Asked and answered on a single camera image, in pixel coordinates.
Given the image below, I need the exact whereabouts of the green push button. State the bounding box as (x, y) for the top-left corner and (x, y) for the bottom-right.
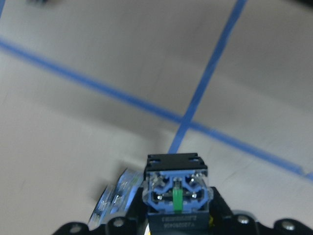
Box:
(142, 153), (213, 235)

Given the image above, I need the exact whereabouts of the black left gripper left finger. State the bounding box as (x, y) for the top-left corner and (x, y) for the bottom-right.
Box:
(56, 187), (148, 235)

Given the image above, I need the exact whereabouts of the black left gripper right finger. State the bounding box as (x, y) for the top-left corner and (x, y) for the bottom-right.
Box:
(209, 187), (313, 235)

